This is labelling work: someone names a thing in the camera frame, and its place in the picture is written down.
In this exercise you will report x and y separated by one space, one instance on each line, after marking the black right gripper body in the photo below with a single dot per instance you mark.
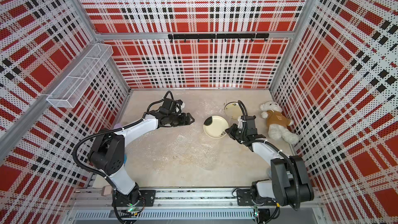
237 134

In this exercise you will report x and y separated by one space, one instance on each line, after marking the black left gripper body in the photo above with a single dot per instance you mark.
177 120

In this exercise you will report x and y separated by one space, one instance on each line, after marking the cream plate black spot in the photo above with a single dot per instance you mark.
215 127

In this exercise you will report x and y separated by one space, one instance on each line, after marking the cream dinner plate black characters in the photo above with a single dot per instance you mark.
233 110

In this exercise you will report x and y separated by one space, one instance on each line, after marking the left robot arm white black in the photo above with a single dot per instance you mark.
108 151

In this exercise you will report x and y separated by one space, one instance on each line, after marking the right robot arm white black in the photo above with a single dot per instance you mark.
289 184

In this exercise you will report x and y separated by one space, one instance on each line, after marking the white teddy bear brown shirt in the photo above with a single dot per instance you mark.
277 123

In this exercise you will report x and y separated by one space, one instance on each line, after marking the small beige box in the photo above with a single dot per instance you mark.
107 191

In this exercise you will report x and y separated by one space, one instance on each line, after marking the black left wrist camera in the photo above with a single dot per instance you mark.
171 106

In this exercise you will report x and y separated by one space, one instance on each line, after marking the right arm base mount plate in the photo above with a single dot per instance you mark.
244 197

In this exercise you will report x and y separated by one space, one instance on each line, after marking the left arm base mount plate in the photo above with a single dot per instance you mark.
135 198

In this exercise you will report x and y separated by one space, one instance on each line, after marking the black wall hook rail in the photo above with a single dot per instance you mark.
219 36

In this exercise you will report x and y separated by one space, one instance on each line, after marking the white wire mesh shelf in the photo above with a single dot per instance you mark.
71 89

